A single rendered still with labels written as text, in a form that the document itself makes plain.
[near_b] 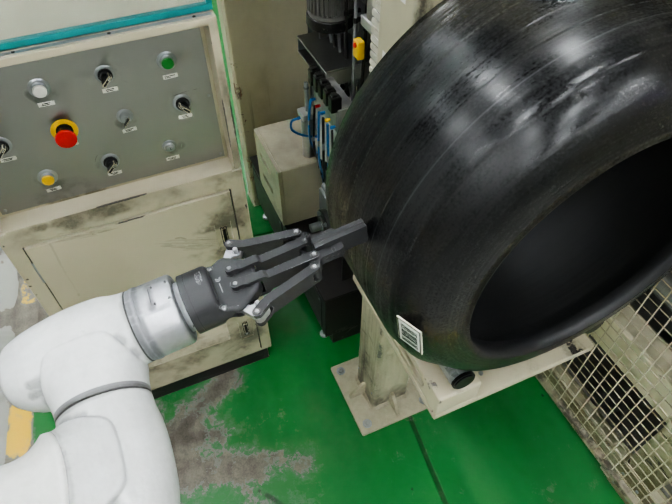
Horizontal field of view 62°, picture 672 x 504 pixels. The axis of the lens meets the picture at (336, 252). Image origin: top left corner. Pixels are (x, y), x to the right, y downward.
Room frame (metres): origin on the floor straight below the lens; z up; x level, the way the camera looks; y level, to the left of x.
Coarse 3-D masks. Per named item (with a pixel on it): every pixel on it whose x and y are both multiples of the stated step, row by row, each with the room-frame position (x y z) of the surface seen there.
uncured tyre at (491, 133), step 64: (448, 0) 0.67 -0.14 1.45; (512, 0) 0.62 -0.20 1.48; (576, 0) 0.60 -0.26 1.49; (640, 0) 0.59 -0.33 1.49; (384, 64) 0.63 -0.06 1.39; (448, 64) 0.56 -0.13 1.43; (512, 64) 0.52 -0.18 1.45; (576, 64) 0.50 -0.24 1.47; (640, 64) 0.49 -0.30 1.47; (384, 128) 0.55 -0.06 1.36; (448, 128) 0.49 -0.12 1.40; (512, 128) 0.46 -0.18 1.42; (576, 128) 0.45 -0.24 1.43; (640, 128) 0.46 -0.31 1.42; (384, 192) 0.48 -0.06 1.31; (448, 192) 0.43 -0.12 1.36; (512, 192) 0.42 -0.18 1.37; (576, 192) 0.79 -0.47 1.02; (640, 192) 0.72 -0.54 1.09; (384, 256) 0.43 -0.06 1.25; (448, 256) 0.40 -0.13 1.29; (512, 256) 0.71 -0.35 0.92; (576, 256) 0.67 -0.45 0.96; (640, 256) 0.62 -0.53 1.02; (384, 320) 0.42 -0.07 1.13; (448, 320) 0.39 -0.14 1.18; (512, 320) 0.57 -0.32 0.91; (576, 320) 0.51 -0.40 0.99
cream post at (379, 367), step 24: (384, 0) 0.91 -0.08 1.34; (408, 0) 0.84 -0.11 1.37; (432, 0) 0.82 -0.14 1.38; (384, 24) 0.90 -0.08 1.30; (408, 24) 0.83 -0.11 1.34; (384, 48) 0.90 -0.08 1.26; (360, 336) 0.92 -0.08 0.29; (384, 336) 0.81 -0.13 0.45; (360, 360) 0.91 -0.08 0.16; (384, 360) 0.82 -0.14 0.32; (384, 384) 0.82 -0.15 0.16
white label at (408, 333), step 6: (402, 318) 0.39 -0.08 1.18; (402, 324) 0.39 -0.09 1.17; (408, 324) 0.38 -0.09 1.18; (402, 330) 0.39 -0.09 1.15; (408, 330) 0.39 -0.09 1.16; (414, 330) 0.38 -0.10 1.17; (402, 336) 0.40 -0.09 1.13; (408, 336) 0.39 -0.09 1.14; (414, 336) 0.38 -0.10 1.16; (420, 336) 0.37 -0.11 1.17; (408, 342) 0.39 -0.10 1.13; (414, 342) 0.38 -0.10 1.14; (420, 342) 0.37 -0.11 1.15; (414, 348) 0.38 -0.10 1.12; (420, 348) 0.37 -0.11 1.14
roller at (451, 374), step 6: (444, 366) 0.47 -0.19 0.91; (444, 372) 0.47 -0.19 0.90; (450, 372) 0.46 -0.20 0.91; (456, 372) 0.46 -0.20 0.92; (462, 372) 0.45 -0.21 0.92; (468, 372) 0.45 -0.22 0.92; (450, 378) 0.45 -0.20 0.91; (456, 378) 0.45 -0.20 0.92; (462, 378) 0.45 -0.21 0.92; (468, 378) 0.45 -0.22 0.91; (474, 378) 0.45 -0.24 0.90; (456, 384) 0.44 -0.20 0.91; (462, 384) 0.44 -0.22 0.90; (468, 384) 0.45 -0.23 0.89
